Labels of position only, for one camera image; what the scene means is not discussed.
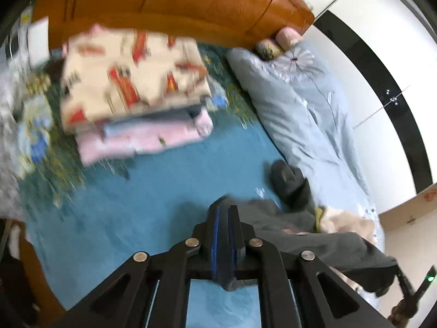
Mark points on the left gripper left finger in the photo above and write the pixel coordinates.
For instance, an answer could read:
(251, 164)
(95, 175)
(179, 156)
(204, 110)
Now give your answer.
(153, 291)

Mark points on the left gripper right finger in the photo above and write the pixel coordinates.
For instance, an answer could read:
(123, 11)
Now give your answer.
(297, 291)

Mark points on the dark grey cartoon hoodie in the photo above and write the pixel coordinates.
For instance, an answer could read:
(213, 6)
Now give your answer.
(355, 259)

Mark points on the beige fluffy garment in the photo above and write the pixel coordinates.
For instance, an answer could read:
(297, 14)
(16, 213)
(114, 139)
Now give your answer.
(340, 221)

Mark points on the blue floral bed blanket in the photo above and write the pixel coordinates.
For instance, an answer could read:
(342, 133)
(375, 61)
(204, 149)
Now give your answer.
(84, 222)

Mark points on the olive yellow knit sweater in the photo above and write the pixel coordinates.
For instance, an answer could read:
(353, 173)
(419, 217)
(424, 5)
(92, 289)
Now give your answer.
(318, 212)

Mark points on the pink folded garment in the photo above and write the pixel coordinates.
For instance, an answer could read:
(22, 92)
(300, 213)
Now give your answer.
(142, 136)

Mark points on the grey-blue floral duvet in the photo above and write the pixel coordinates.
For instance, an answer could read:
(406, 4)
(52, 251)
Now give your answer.
(302, 109)

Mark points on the cream red patterned folded cloth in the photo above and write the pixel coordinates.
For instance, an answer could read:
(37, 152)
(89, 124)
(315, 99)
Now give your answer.
(114, 74)

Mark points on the white black wardrobe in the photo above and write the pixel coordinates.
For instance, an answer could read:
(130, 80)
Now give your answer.
(384, 53)

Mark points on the floral patterned pillow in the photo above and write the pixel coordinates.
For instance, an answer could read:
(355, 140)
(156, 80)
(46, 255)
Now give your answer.
(268, 49)

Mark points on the pink pillow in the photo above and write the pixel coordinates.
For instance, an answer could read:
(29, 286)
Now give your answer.
(288, 38)

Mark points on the orange wooden headboard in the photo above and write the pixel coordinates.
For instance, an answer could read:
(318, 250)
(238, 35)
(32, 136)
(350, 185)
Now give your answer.
(229, 23)

